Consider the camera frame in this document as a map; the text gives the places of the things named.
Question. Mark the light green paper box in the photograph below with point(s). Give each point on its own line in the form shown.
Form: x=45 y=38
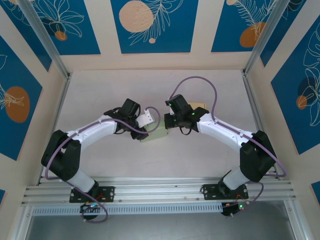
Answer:
x=160 y=133

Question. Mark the orange paper box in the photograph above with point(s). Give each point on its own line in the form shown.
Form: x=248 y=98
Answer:
x=200 y=104

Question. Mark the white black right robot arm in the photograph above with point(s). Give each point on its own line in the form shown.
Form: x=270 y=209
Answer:
x=257 y=160

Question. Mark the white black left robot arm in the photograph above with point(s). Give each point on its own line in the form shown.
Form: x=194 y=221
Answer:
x=65 y=160

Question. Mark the blue floral printed mat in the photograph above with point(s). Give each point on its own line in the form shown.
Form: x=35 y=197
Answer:
x=175 y=37

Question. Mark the black controller board green light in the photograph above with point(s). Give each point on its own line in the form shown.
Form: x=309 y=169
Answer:
x=230 y=208
x=87 y=207

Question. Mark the grey metal panel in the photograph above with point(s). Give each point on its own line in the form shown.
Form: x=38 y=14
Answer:
x=160 y=227

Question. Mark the aluminium mounting rail beam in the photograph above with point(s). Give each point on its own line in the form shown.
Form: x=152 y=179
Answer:
x=160 y=190

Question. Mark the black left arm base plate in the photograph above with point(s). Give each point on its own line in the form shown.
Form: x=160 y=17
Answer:
x=110 y=193

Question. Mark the aluminium table side rail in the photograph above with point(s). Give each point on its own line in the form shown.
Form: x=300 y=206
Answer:
x=254 y=105
x=60 y=105

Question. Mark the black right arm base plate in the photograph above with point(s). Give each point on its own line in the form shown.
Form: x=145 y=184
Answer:
x=208 y=192

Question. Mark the blue floral wall poster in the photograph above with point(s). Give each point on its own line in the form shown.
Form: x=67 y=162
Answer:
x=225 y=30
x=2 y=197
x=287 y=125
x=25 y=37
x=75 y=42
x=287 y=37
x=316 y=190
x=15 y=140

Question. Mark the aluminium corner post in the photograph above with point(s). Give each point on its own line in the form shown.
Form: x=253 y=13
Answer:
x=42 y=32
x=270 y=30

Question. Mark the aluminium lower frame post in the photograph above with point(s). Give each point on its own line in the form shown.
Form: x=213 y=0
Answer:
x=21 y=225
x=297 y=225

